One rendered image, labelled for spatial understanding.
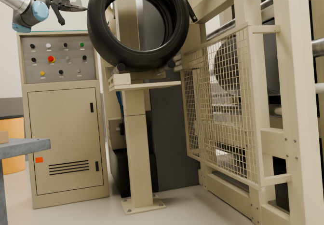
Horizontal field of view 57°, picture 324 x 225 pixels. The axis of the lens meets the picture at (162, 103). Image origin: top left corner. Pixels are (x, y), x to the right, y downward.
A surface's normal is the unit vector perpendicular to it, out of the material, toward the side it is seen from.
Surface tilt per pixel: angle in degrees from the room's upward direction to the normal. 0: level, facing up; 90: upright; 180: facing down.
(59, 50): 90
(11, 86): 90
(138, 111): 90
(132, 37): 90
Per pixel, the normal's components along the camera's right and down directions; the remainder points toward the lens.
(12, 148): 0.82, -0.06
